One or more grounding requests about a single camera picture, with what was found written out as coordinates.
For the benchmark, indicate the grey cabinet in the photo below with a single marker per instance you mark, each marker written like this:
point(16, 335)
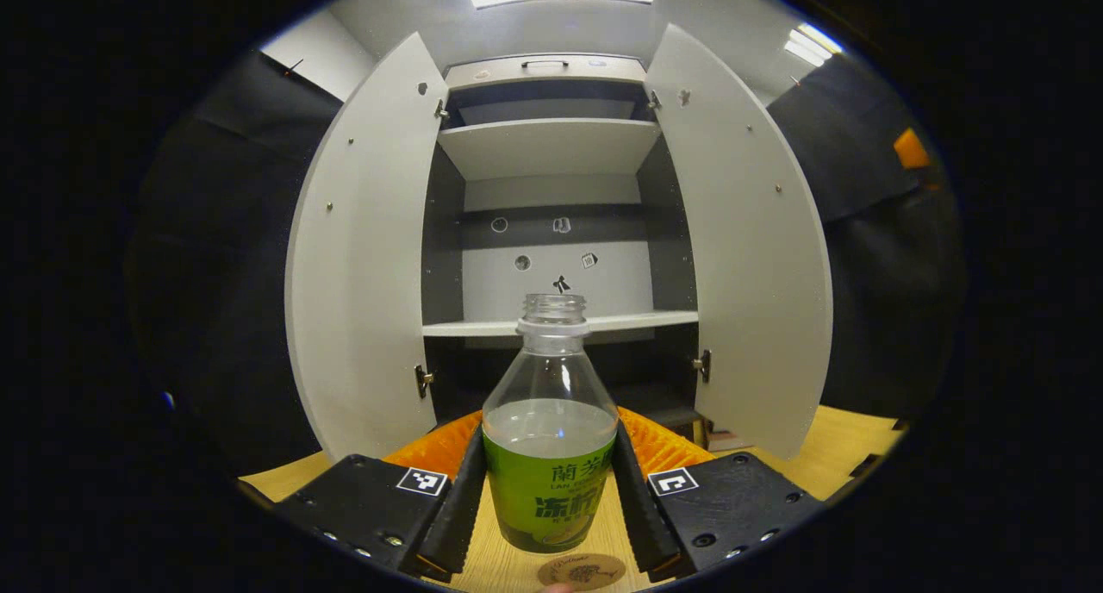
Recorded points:
point(444, 257)

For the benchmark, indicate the small ceiling light panel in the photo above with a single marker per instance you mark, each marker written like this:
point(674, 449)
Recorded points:
point(812, 46)

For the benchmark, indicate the white cabinet shelf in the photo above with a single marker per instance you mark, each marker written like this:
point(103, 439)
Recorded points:
point(465, 327)
point(551, 149)

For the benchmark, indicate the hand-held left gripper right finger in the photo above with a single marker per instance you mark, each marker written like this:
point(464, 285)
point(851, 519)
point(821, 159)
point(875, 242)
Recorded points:
point(638, 515)

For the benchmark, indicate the green label bottle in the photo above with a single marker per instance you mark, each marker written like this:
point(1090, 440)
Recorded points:
point(551, 490)

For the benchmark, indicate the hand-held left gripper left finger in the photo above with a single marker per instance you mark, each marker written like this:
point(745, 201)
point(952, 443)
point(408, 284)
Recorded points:
point(465, 507)

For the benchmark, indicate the black backdrop cloth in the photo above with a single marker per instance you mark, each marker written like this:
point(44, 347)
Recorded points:
point(215, 317)

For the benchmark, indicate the round brown coaster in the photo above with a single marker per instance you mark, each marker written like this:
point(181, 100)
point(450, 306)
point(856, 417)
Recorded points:
point(586, 571)

